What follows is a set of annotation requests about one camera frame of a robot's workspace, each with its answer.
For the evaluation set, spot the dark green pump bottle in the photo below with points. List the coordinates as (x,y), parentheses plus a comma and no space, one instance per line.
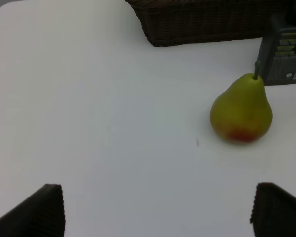
(277,53)

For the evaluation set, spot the dark brown wicker basket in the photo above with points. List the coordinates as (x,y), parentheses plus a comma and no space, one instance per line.
(168,23)

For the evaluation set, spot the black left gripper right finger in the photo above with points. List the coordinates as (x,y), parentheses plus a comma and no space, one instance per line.
(274,212)

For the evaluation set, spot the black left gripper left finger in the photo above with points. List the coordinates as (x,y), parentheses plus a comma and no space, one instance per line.
(42,214)

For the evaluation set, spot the green red pear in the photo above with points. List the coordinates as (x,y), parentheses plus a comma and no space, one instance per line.
(242,114)

